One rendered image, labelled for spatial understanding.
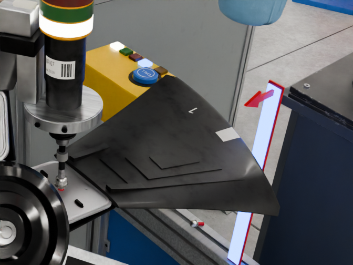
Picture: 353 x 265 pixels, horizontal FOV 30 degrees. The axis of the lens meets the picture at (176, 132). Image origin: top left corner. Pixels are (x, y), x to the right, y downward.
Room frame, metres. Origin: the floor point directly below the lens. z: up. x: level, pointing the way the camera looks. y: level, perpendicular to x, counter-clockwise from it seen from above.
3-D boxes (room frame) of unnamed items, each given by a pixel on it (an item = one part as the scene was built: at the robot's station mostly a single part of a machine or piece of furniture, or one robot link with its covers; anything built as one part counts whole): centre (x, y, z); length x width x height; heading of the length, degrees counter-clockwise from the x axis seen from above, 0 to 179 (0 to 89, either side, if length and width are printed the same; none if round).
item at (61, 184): (0.49, 0.10, 1.19); 0.01 x 0.01 x 0.03
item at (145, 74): (0.93, 0.06, 1.08); 0.04 x 0.04 x 0.02
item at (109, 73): (0.96, 0.10, 1.02); 0.16 x 0.10 x 0.11; 50
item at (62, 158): (0.49, 0.10, 1.22); 0.01 x 0.01 x 0.05
